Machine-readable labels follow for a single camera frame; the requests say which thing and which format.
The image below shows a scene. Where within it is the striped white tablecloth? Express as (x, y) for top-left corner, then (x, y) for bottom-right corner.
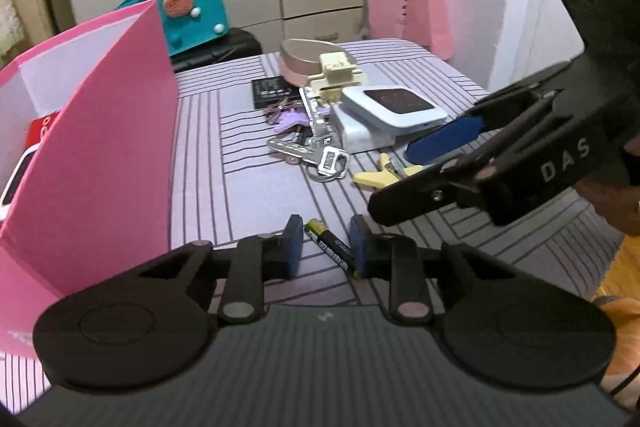
(1, 39), (623, 412)

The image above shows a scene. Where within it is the red patterned box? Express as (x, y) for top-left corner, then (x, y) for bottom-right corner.
(25, 112), (58, 152)

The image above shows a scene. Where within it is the silver key bunch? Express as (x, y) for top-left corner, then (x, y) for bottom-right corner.
(267, 86), (343, 165)

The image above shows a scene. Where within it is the rose gold metal tin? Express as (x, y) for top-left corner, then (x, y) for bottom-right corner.
(278, 38), (357, 88)

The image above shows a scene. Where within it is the black suitcase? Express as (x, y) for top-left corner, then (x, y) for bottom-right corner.
(171, 28), (262, 72)

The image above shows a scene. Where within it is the white door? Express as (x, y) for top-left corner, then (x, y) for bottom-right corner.
(487, 0), (582, 91)

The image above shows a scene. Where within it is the white wifi router black screen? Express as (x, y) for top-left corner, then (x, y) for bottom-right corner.
(0, 143), (40, 222)

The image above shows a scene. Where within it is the light blue pocket router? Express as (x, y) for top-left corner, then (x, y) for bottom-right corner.
(341, 86), (447, 136)

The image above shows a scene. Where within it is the person right hand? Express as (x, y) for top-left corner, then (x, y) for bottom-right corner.
(575, 176), (640, 237)

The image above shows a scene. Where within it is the white power adapter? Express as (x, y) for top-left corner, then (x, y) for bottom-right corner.
(329, 104), (396, 154)

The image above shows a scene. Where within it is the purple key fob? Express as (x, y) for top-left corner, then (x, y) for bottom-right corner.
(267, 107), (309, 134)

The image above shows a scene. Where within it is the black phone battery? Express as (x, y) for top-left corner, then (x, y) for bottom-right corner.
(250, 76), (300, 109)

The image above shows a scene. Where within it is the pink storage box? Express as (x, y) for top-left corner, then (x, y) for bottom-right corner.
(1, 1), (178, 357)

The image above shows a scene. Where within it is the yellow star ornament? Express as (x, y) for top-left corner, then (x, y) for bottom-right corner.
(352, 153), (424, 190)

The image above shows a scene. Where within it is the cream knitted cardigan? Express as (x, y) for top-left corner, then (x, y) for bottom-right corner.
(0, 0), (25, 60)

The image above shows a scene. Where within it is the black yellow AA battery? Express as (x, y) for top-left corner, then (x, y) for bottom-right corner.
(304, 219), (357, 277)

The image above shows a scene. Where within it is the cream plastic clip connector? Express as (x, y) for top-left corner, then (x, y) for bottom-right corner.
(308, 52), (369, 103)

